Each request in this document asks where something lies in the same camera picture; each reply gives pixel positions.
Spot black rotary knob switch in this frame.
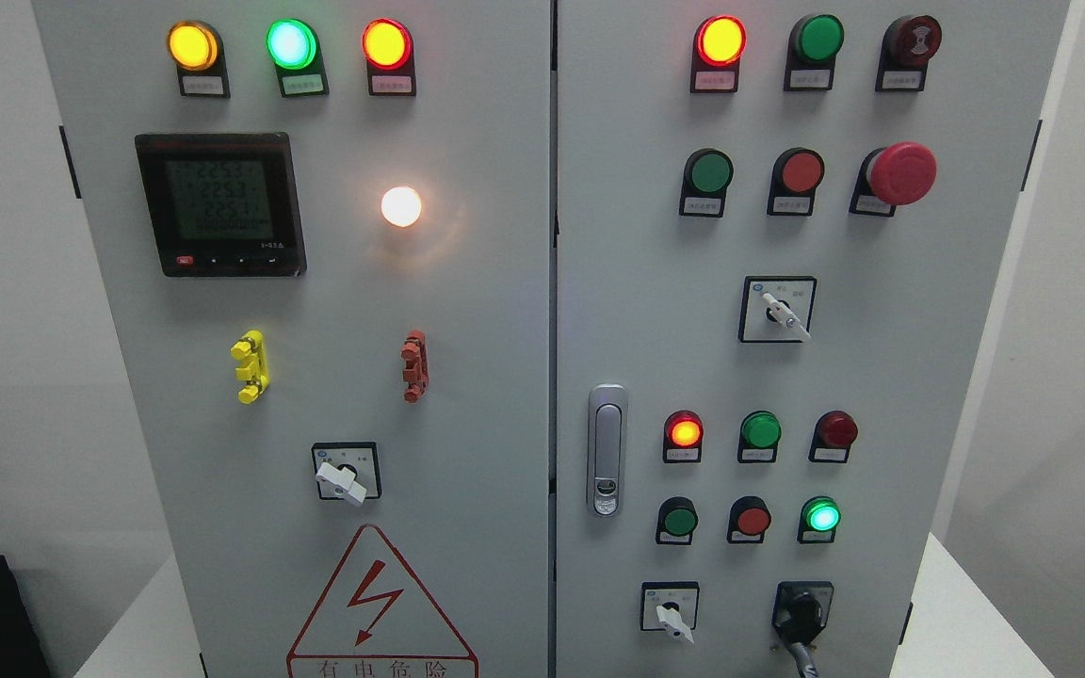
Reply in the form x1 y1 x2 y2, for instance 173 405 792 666
771 580 834 647

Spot red terminal connector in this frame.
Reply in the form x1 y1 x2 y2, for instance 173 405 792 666
400 330 429 402

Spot grey electrical cabinet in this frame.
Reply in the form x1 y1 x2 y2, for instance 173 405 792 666
33 1 1071 677

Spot red lit indicator lower left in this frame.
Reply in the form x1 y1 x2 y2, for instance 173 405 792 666
662 411 704 463

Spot red lit indicator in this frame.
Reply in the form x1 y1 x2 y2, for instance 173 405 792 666
689 14 748 94
662 411 704 463

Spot white glowing lamp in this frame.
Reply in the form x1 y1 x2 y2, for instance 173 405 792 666
380 186 423 228

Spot green push button lower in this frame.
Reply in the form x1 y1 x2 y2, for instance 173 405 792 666
655 496 699 545

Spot green push button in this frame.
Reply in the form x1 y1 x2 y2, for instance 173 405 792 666
677 149 735 218
655 496 699 545

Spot green push button upper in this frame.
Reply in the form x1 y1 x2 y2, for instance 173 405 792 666
677 149 735 218

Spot green indicator lower middle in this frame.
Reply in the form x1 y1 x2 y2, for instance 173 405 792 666
737 411 783 464

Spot red push button lower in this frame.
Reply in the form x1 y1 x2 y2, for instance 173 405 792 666
726 496 773 543

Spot red push button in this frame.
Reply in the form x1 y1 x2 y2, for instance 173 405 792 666
767 148 825 218
726 496 773 543

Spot yellow terminal connector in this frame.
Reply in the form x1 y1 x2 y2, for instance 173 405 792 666
230 328 270 405

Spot red push button upper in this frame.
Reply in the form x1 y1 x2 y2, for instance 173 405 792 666
767 148 825 218

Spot red indicator lower right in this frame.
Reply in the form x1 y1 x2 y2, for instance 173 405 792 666
808 411 860 464

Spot green indicator bottom right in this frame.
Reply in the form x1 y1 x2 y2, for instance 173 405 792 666
797 496 841 543

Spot red lightning warning sticker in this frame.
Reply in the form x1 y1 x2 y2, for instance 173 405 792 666
285 524 478 677

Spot red-rimmed indicator light left door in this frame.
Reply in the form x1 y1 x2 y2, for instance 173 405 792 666
362 17 417 95

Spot red lit indicator top right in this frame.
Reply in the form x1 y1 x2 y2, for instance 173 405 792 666
689 14 748 94

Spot black digital power meter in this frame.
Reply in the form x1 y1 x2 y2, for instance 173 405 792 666
135 132 307 278

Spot green indicator top right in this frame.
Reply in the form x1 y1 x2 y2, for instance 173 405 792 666
783 13 845 91

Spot green lit indicator light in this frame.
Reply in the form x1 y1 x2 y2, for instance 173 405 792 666
266 17 329 98

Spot red emergency stop button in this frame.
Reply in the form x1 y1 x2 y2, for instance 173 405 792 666
848 141 939 218

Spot yellow indicator light top left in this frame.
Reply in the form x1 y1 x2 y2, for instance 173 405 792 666
167 20 230 99

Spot dark red buzzer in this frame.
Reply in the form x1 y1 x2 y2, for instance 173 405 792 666
875 14 943 91

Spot silver door lock handle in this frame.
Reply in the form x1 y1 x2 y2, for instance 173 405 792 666
586 383 628 519

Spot white selector switch left door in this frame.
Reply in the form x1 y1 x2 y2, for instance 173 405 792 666
312 442 382 507

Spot white selector switch upper right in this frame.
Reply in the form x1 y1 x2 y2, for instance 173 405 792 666
737 276 818 344

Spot white selector switch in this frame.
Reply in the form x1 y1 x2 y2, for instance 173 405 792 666
639 580 701 645
737 276 818 344

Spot white selector switch bottom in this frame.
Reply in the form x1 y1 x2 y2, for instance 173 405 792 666
639 580 701 645

